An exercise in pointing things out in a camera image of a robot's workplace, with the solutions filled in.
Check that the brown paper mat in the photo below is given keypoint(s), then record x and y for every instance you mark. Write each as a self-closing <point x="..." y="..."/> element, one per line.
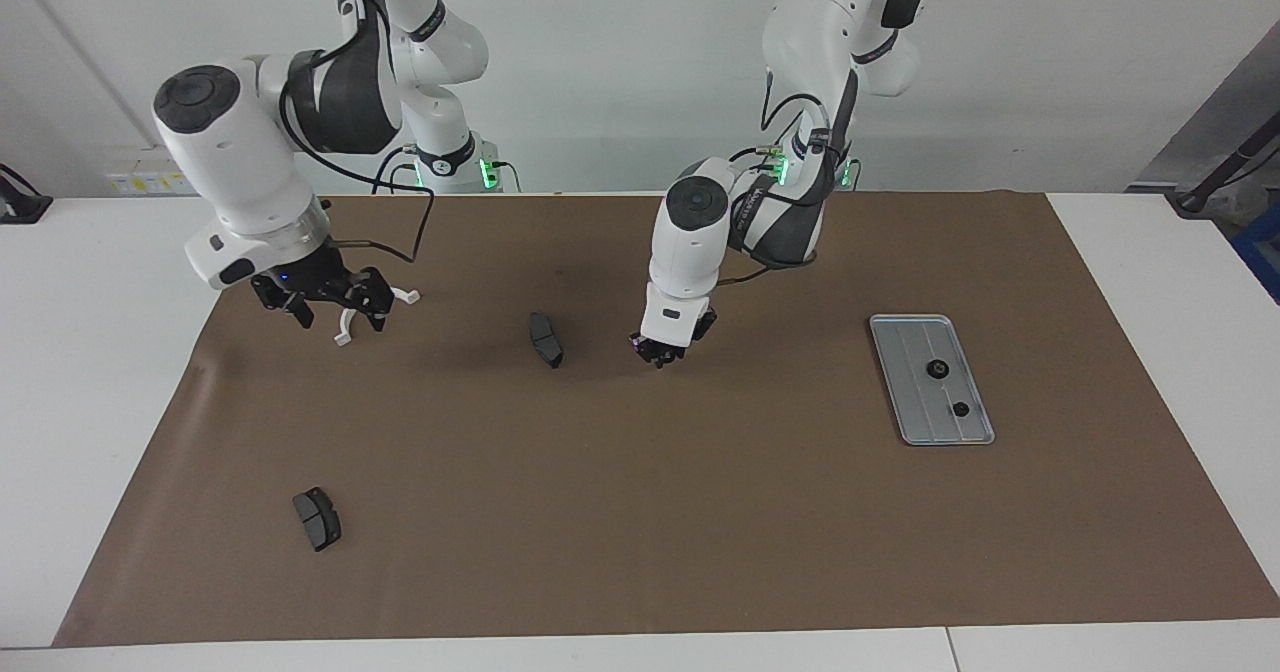
<point x="640" y="502"/>

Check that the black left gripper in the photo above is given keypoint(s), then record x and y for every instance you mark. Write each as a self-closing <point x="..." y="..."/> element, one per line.
<point x="665" y="349"/>

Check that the white curved plastic bracket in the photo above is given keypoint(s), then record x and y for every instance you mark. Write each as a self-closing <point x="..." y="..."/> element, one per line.
<point x="344" y="334"/>

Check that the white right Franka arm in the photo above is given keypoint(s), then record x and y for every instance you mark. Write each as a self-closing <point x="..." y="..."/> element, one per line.
<point x="240" y="152"/>

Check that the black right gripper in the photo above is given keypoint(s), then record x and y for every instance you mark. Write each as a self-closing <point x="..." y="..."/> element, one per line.
<point x="310" y="274"/>

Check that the blue crate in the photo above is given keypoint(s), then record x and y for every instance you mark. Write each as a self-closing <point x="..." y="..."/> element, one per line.
<point x="1262" y="252"/>

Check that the silver metal tray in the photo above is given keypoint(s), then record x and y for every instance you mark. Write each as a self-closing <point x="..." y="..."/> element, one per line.
<point x="915" y="342"/>

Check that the black stand pole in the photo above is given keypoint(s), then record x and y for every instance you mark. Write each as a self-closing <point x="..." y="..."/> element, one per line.
<point x="1200" y="197"/>

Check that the dark grey brake pad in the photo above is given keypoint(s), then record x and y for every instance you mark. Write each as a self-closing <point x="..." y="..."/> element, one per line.
<point x="318" y="522"/>
<point x="545" y="340"/>

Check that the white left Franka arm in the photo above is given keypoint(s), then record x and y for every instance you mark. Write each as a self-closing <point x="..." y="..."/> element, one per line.
<point x="685" y="242"/>

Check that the white wall socket strip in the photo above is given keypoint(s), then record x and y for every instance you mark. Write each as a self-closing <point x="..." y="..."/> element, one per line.
<point x="135" y="184"/>

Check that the black clamp mount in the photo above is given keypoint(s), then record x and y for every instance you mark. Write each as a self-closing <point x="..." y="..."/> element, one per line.
<point x="20" y="207"/>

